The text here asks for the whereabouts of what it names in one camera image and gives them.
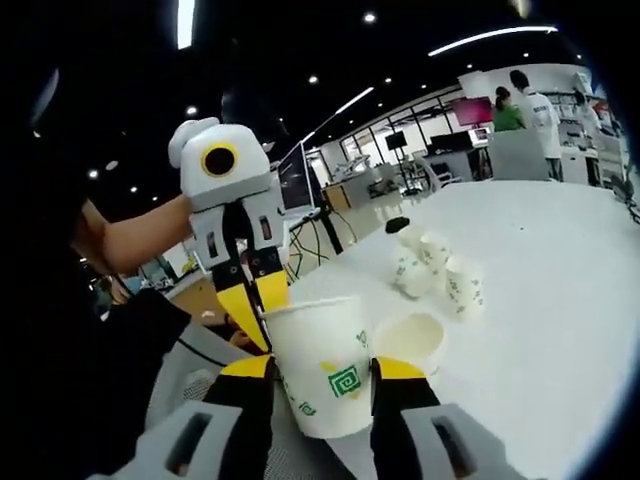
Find grey mesh office chair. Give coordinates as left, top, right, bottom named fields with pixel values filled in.
left=142, top=319, right=376, bottom=480

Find pink lit screen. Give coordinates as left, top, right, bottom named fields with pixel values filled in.
left=449, top=97, right=494, bottom=126

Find wooden cabinet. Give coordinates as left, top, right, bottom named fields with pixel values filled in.
left=322, top=180, right=359, bottom=214

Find open silver laptop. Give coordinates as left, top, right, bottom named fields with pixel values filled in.
left=277, top=141, right=321, bottom=216

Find black cable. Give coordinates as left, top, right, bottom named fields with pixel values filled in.
left=174, top=334, right=226, bottom=371

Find grey chair backrest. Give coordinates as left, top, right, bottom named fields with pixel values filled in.
left=489, top=129, right=551, bottom=181

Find person's black shirt torso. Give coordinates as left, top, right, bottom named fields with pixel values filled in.
left=0, top=69, right=194, bottom=480

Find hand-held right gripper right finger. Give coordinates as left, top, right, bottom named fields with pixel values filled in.
left=368, top=354, right=531, bottom=480

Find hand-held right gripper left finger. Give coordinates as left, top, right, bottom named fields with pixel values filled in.
left=97, top=353, right=276, bottom=480

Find black desktop monitor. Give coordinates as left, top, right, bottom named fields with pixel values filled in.
left=429, top=132, right=474, bottom=154

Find white office chair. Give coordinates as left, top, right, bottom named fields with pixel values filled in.
left=412, top=152, right=444, bottom=191

